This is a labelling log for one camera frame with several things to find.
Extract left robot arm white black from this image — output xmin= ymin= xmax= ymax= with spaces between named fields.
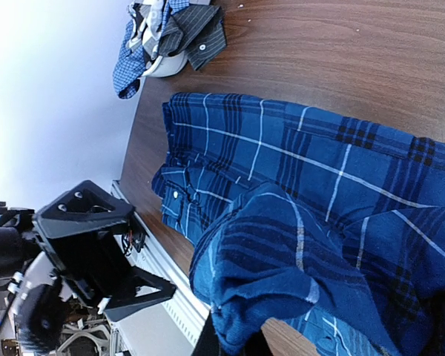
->
xmin=0 ymin=180 xmax=177 ymax=355

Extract blue plaid long sleeve shirt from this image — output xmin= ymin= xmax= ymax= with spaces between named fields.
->
xmin=152 ymin=93 xmax=445 ymax=355

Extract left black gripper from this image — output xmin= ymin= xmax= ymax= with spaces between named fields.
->
xmin=33 ymin=180 xmax=177 ymax=322

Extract black pinstripe shirt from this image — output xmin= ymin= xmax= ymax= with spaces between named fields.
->
xmin=158 ymin=4 xmax=227 ymax=70

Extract small blue check shirt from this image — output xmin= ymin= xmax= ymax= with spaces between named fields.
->
xmin=113 ymin=1 xmax=190 ymax=99

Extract front aluminium rail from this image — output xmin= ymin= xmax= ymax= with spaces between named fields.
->
xmin=109 ymin=179 xmax=212 ymax=349

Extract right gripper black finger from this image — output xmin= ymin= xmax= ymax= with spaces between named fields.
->
xmin=192 ymin=314 xmax=223 ymax=356

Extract black white patterned shirt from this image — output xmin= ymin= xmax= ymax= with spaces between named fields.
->
xmin=127 ymin=1 xmax=166 ymax=60

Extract white laundry basket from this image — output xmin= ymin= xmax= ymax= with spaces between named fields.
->
xmin=142 ymin=52 xmax=188 ymax=78

